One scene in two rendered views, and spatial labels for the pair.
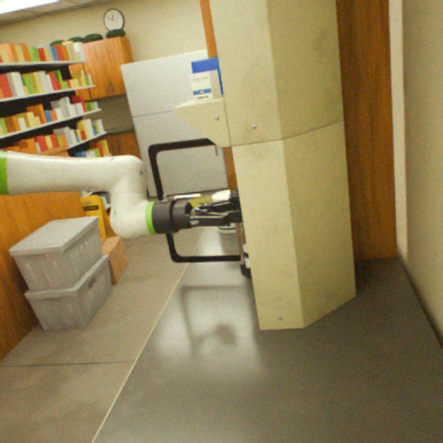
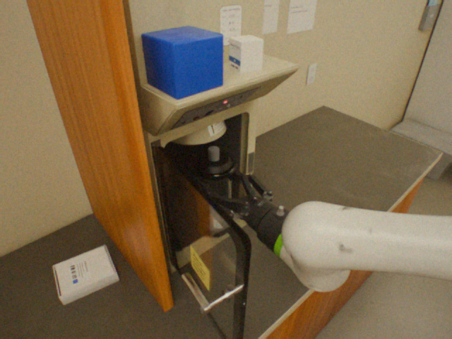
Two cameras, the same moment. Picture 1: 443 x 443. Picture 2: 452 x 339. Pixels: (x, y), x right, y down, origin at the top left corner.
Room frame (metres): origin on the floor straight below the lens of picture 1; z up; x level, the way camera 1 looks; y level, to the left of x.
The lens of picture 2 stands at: (1.63, 0.31, 1.71)
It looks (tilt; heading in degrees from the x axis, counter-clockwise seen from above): 36 degrees down; 217
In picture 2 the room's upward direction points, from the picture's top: straight up
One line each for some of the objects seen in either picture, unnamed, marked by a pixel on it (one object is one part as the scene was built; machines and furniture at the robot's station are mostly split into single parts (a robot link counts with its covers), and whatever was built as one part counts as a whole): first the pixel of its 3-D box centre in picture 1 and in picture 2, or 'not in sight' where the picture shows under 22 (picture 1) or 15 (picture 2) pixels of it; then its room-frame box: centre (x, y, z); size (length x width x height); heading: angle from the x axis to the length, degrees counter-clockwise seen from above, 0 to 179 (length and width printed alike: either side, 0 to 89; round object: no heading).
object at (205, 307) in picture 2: not in sight; (204, 289); (1.40, 0.10, 1.20); 0.10 x 0.05 x 0.03; 70
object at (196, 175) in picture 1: (204, 203); (198, 258); (1.34, 0.04, 1.19); 0.30 x 0.01 x 0.40; 70
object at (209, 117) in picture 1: (215, 117); (227, 97); (1.15, -0.03, 1.46); 0.32 x 0.11 x 0.10; 167
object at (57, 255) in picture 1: (62, 252); not in sight; (3.13, 1.18, 0.49); 0.60 x 0.42 x 0.33; 167
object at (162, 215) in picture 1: (167, 215); (279, 227); (1.19, 0.14, 1.22); 0.09 x 0.06 x 0.12; 165
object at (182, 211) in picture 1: (193, 215); (256, 210); (1.17, 0.07, 1.21); 0.09 x 0.08 x 0.07; 75
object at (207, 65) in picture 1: (215, 75); (183, 60); (1.25, -0.06, 1.56); 0.10 x 0.10 x 0.09; 77
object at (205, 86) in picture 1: (205, 86); (245, 53); (1.10, -0.02, 1.54); 0.05 x 0.05 x 0.06; 63
